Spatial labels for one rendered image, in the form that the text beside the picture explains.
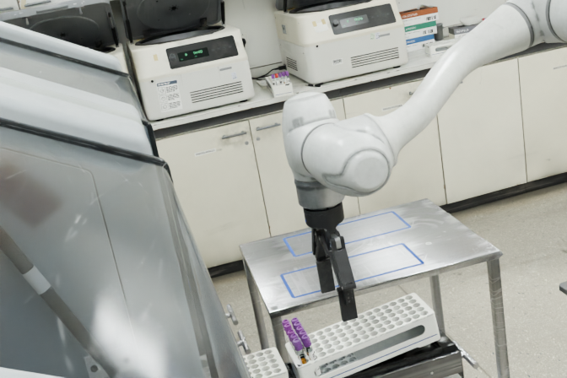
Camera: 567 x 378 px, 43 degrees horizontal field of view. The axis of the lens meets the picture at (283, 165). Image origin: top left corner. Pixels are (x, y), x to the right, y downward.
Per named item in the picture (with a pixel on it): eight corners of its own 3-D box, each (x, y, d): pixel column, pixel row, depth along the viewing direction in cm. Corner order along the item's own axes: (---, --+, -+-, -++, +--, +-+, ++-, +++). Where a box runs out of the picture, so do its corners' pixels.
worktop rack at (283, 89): (294, 94, 366) (291, 82, 364) (274, 98, 365) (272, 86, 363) (284, 84, 394) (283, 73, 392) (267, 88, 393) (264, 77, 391)
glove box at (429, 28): (400, 40, 421) (398, 28, 418) (391, 39, 432) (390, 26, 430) (437, 33, 425) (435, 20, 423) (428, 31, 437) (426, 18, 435)
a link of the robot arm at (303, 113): (281, 175, 139) (305, 191, 127) (267, 95, 134) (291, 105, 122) (332, 161, 142) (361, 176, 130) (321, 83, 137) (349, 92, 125)
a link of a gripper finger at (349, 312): (351, 283, 136) (353, 284, 135) (356, 315, 138) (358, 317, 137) (336, 287, 135) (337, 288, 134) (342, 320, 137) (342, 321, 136)
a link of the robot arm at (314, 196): (332, 163, 141) (337, 191, 142) (288, 174, 139) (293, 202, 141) (348, 175, 132) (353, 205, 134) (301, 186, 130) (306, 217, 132)
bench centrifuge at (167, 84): (148, 125, 355) (116, -18, 335) (139, 104, 413) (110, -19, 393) (257, 100, 367) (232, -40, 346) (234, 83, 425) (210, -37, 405)
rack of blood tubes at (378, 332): (305, 395, 141) (297, 368, 139) (292, 369, 151) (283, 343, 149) (441, 338, 146) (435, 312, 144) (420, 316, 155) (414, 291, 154)
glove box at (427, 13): (401, 27, 419) (399, 9, 416) (393, 25, 431) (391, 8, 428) (440, 18, 423) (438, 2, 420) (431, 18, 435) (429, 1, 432)
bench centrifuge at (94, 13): (24, 152, 345) (-14, 17, 326) (37, 126, 403) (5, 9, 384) (141, 126, 354) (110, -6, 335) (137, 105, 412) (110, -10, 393)
